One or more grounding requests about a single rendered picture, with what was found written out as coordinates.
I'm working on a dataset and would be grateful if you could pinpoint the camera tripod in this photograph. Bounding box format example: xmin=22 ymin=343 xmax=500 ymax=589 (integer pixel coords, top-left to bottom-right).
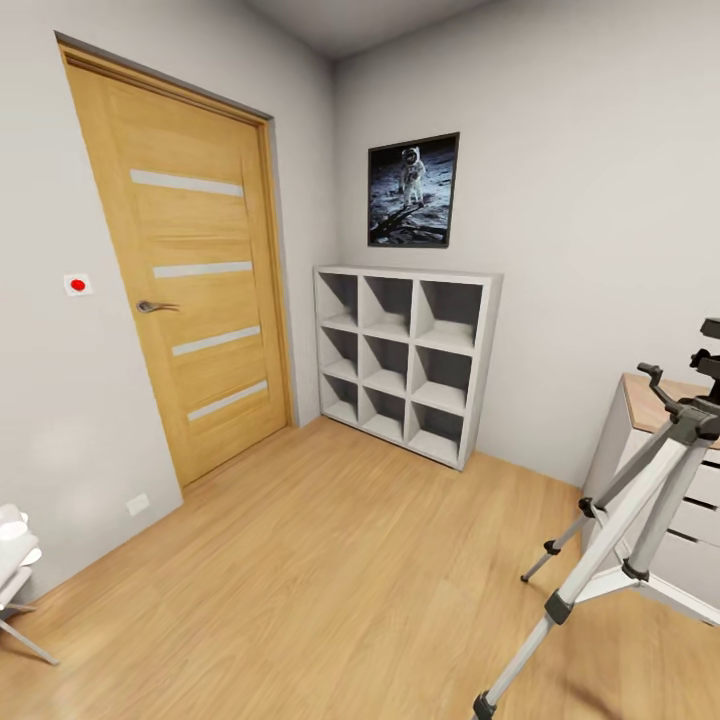
xmin=471 ymin=317 xmax=720 ymax=720

